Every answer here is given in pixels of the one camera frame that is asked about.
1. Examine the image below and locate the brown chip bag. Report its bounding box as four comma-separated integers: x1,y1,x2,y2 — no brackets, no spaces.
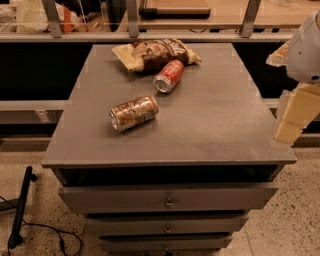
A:
112,39,201,73

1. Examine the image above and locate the red coke can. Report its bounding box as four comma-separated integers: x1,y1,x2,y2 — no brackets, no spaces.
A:
153,60,184,93

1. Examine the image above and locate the grey metal railing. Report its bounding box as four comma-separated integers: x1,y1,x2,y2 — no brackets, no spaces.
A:
0,0,320,43

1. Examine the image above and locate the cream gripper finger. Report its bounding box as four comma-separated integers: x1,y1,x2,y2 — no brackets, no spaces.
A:
273,83,320,145
266,42,289,67

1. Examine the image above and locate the black stand leg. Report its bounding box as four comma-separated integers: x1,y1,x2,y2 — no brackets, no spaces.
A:
8,166,37,249

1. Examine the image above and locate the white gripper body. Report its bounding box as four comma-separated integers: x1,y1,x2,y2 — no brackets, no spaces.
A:
286,10,320,84

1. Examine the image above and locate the top drawer knob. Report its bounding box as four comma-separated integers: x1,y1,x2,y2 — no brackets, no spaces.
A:
164,197,175,209

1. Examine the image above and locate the grey drawer cabinet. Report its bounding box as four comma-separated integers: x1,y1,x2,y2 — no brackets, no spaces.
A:
43,43,295,252

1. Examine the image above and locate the orange brown soda can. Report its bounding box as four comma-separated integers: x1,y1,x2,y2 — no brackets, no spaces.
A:
109,96,159,132

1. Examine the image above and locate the black floor cable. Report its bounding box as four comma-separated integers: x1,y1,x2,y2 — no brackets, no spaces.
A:
0,195,83,256

